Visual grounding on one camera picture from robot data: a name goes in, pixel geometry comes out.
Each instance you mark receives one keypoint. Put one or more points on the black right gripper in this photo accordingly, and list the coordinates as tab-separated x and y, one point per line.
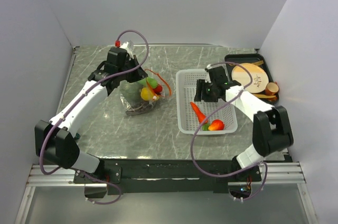
199	87

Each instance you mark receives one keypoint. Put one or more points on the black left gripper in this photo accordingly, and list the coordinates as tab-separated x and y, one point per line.
139	74

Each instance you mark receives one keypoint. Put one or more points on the orange carrot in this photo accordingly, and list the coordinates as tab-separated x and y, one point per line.
200	115

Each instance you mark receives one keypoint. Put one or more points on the green netted melon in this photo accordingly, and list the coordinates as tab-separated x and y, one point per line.
130	93

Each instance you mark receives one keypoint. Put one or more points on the green bitter gourd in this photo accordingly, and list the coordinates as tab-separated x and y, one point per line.
149	81

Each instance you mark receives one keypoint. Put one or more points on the red orange mango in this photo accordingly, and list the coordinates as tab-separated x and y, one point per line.
158	90

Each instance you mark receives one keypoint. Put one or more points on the clear zip top bag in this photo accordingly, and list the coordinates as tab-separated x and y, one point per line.
167	91

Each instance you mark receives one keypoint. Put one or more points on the yellow bell pepper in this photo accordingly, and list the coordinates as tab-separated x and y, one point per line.
148	95

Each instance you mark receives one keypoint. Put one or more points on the dark purple grape bunch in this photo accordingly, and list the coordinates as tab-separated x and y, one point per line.
140	109

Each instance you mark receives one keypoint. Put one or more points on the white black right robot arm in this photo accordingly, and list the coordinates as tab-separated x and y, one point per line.
271	130

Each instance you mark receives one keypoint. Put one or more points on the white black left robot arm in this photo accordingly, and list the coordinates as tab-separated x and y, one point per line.
55	139

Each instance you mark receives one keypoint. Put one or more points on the white plastic perforated basket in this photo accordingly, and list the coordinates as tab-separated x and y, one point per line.
187	119

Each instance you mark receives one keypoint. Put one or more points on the gold knife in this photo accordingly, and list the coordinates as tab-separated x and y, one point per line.
258	63

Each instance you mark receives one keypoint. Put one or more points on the black rectangular tray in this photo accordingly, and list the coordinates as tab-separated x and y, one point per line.
246	58

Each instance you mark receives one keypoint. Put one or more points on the brown ceramic cup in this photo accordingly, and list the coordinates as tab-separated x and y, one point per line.
271	89

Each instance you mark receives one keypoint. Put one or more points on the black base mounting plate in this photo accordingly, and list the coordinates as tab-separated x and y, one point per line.
151	176

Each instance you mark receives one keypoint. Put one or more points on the aluminium frame rail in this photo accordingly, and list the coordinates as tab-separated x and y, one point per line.
277	173

